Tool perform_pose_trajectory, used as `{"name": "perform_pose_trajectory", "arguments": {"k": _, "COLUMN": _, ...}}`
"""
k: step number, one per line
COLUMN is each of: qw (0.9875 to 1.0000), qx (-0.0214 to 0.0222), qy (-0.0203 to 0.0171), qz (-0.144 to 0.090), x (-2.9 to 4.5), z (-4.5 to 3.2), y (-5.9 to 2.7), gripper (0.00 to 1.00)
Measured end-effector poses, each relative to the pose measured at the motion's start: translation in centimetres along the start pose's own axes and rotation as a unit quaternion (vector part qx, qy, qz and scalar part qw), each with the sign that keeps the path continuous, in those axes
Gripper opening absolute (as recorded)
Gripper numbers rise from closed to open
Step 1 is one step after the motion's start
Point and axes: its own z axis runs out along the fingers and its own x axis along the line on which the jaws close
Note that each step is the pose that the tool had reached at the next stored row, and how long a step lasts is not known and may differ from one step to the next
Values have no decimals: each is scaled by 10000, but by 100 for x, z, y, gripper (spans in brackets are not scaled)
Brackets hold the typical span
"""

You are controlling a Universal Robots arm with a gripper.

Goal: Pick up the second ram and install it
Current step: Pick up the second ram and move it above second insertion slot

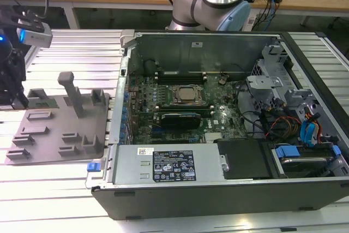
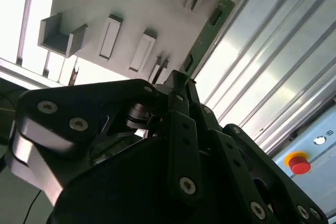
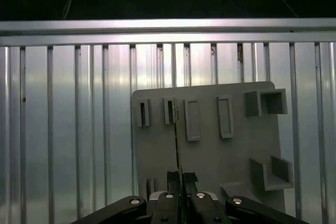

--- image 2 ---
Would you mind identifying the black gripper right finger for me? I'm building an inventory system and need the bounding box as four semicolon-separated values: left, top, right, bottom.
185;80;329;224

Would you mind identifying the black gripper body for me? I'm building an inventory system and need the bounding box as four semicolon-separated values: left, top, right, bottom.
46;95;251;224

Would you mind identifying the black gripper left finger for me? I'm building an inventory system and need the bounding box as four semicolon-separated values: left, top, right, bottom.
4;69;207;208

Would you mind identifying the green RAM stick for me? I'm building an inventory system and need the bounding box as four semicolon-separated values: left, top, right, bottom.
183;0;236;80

